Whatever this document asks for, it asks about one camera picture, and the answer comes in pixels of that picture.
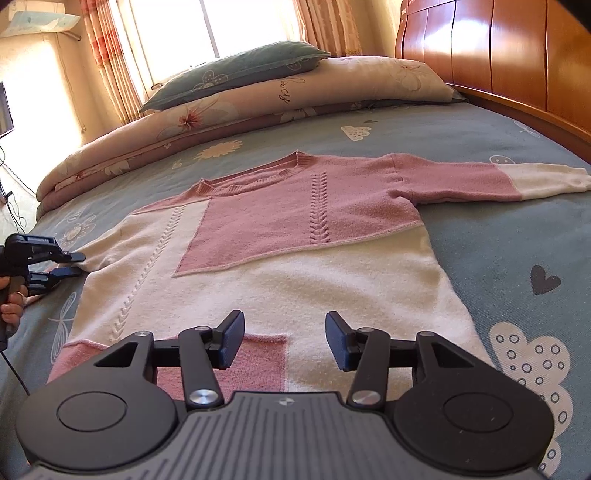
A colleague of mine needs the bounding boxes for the blue floral bed sheet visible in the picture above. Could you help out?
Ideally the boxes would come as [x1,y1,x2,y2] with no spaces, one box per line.
[1,103,590,479]

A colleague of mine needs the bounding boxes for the white air conditioner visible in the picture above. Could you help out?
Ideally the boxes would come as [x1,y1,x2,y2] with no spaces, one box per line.
[1,0,80,38]

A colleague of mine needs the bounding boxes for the folded pink floral quilt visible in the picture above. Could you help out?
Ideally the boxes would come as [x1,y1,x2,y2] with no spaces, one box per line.
[36,56,454,218]

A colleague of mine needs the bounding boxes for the person's left hand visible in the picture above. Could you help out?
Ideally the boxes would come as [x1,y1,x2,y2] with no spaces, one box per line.
[1,285,35,331]

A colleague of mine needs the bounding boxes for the orange wooden headboard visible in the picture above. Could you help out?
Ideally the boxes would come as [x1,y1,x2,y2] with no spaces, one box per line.
[396,0,590,160]

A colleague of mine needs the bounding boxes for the blue-grey pillow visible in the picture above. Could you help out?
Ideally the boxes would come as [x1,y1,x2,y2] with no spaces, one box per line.
[140,40,331,113]

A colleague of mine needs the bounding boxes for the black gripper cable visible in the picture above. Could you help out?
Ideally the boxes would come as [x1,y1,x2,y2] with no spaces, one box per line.
[0,338,31,398]

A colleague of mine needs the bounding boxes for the striped orange curtain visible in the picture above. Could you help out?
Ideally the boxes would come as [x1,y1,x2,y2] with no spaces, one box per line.
[79,0,141,124]

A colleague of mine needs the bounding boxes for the pink and white knit sweater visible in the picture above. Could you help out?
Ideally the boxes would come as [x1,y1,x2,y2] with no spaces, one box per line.
[51,152,590,392]

